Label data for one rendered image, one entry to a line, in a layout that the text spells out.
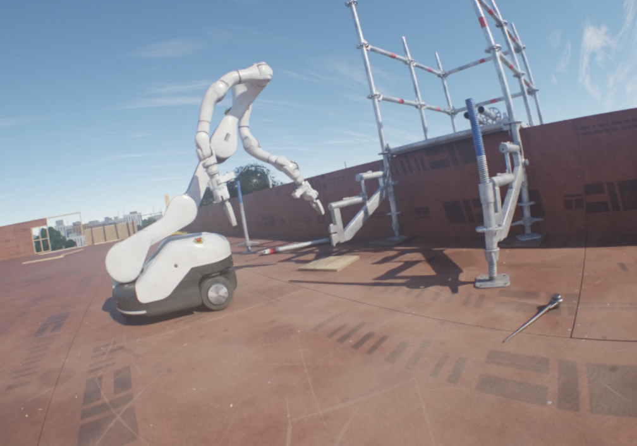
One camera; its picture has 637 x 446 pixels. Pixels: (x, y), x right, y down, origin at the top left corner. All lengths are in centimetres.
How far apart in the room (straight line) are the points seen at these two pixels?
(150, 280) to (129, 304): 16
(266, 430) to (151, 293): 87
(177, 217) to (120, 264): 37
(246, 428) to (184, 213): 109
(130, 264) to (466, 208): 212
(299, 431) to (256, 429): 9
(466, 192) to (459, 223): 24
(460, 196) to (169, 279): 192
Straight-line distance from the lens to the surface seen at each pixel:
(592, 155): 200
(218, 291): 141
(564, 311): 104
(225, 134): 161
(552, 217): 204
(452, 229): 229
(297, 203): 370
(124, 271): 150
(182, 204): 150
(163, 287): 136
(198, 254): 135
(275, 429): 68
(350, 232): 204
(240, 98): 177
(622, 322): 100
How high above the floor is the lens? 46
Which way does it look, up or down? 2 degrees down
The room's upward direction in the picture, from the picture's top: 9 degrees counter-clockwise
